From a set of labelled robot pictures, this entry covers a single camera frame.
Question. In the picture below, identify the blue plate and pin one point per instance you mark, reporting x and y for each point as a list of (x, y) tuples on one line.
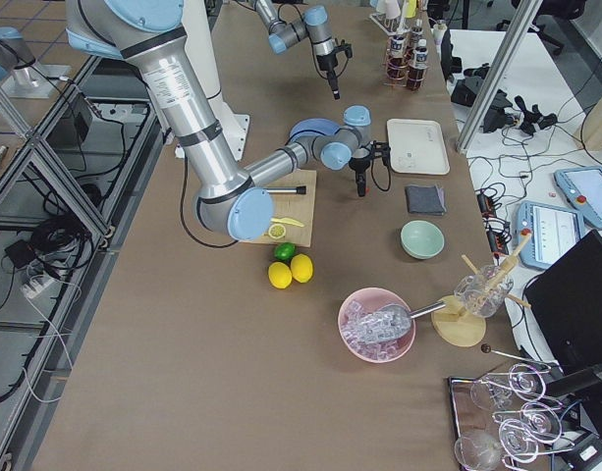
[(313, 127)]

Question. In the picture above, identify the white cup rack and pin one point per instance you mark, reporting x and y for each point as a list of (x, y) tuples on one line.
[(399, 25)]

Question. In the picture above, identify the wooden cutting board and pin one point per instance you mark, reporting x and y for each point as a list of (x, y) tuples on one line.
[(299, 207)]

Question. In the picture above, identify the grey folded cloth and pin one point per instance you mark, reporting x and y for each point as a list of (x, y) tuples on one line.
[(425, 199)]

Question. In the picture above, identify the steel muddler black tip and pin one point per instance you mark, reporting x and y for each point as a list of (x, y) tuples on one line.
[(293, 190)]

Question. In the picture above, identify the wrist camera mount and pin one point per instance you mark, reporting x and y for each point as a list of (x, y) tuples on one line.
[(380, 150), (344, 47)]

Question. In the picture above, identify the yellow plastic knife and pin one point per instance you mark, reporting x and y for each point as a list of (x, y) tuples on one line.
[(288, 221)]

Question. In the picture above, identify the wine glass rack tray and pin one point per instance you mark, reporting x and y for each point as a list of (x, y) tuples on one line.
[(514, 420)]

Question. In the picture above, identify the pink ice bowl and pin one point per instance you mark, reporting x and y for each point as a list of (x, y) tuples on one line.
[(354, 309)]

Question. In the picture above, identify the teach pendant far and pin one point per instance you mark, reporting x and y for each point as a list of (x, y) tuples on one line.
[(582, 188)]

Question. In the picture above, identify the tea bottle middle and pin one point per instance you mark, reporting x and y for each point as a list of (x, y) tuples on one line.
[(395, 59)]

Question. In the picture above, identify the teach pendant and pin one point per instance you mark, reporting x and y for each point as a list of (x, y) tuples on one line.
[(553, 232), (582, 188)]

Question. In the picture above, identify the green bowl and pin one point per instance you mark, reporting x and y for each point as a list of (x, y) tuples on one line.
[(421, 239)]

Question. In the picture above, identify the green lime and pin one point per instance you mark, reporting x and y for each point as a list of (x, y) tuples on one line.
[(285, 251)]

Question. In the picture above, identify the steel ice scoop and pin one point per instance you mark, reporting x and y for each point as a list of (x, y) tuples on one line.
[(393, 321)]

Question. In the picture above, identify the tea bottle far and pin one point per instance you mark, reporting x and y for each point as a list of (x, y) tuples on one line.
[(416, 33)]

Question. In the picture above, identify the copper wire bottle rack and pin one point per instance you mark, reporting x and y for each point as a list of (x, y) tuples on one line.
[(408, 59)]

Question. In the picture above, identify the teach pendant near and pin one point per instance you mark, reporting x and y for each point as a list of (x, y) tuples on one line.
[(553, 232)]

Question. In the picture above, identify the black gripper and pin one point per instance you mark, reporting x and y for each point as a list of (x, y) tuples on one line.
[(359, 166), (327, 63)]

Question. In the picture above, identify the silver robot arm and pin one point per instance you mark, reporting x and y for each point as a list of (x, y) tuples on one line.
[(232, 200), (313, 25)]

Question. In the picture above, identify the whole yellow lemon one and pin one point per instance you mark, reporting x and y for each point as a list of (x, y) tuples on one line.
[(279, 275)]

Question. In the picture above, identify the aluminium frame post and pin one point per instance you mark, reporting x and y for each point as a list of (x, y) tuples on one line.
[(519, 25)]

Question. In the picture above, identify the lemon half slice one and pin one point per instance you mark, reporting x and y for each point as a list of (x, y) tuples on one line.
[(276, 231)]

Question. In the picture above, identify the glass mugs on stand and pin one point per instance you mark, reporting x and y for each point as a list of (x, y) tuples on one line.
[(479, 296)]

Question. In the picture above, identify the wooden cup tree stand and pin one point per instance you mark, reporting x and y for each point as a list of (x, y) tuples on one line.
[(455, 324)]

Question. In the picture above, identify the tea bottle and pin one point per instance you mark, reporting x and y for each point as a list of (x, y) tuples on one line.
[(418, 65), (395, 59), (416, 33)]

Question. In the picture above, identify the tea bottle near front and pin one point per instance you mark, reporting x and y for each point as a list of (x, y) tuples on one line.
[(418, 65)]

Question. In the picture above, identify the black laptop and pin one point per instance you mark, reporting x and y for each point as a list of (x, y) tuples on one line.
[(566, 302)]

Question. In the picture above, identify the whole yellow lemon two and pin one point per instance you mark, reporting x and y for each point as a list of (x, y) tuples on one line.
[(302, 268)]

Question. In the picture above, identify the cream rabbit tray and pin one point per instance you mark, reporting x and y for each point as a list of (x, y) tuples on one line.
[(417, 147)]

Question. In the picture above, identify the white camera post base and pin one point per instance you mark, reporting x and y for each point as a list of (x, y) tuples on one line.
[(199, 49)]

